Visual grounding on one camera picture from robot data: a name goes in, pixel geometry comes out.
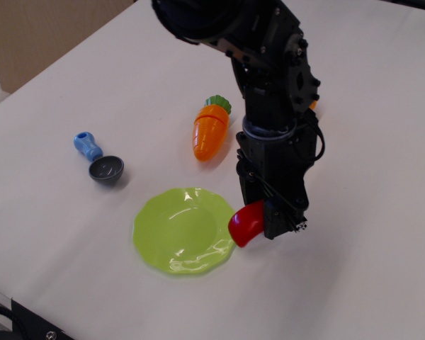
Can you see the green plastic plate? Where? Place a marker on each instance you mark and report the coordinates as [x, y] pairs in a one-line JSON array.
[[184, 231]]

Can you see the black corner bracket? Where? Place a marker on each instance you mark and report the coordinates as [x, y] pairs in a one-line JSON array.
[[35, 326]]

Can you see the red white toy sushi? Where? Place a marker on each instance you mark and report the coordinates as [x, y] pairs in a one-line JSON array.
[[247, 223]]

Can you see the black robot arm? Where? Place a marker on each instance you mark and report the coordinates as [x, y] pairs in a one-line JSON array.
[[267, 49]]

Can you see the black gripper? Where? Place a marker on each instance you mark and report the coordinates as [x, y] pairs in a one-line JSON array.
[[271, 167]]

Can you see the orange toy carrot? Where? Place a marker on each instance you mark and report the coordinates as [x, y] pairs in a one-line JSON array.
[[210, 127]]

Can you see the blue handled grey ladle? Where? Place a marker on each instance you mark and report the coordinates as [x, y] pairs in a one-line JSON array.
[[102, 169]]

